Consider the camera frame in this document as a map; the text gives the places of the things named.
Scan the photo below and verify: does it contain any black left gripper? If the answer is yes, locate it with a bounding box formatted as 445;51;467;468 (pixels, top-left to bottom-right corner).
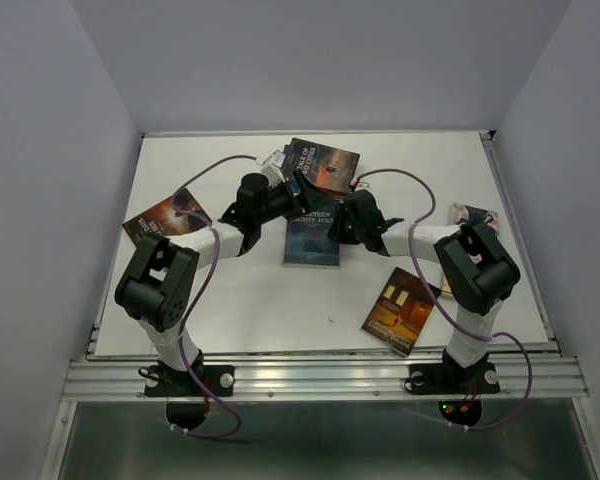
255;169;334;225

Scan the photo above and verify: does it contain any A Tale of Two Cities book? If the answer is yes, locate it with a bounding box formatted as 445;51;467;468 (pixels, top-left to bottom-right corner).
281;138;360;197

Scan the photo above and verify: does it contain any Nineteen Eighty-Four blue book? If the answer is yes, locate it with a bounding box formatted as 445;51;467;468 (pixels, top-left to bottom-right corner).
283;203;340;269

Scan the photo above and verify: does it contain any brown orange Leonard Tulane book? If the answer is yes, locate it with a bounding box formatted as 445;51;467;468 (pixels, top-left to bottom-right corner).
361;267;434;357

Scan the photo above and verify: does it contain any floral white Little Women book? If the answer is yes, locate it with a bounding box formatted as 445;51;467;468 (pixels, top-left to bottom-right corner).
449;202;499;236

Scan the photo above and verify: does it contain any Three Days to See book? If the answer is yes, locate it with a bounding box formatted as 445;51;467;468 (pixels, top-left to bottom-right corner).
122;189;210;246

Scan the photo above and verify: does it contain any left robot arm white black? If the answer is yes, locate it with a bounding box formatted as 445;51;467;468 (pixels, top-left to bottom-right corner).
114;171;335;394

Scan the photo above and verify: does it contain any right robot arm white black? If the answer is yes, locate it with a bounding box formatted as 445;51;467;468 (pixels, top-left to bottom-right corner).
329;190;521;390

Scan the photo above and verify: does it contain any yellow orange book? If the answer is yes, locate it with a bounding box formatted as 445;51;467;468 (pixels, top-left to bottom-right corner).
441;277;453;298

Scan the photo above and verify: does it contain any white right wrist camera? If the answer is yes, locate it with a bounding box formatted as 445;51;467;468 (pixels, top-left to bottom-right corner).
351;180;371;192

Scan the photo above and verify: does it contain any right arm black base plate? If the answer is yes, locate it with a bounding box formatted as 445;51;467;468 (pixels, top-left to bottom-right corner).
403;362;501;396

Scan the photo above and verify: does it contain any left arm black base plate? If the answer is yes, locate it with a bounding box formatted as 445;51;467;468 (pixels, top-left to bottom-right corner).
138;362;235;398

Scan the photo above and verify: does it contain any aluminium front rail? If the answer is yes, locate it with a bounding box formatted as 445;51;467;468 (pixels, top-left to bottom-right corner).
61;354;590;403

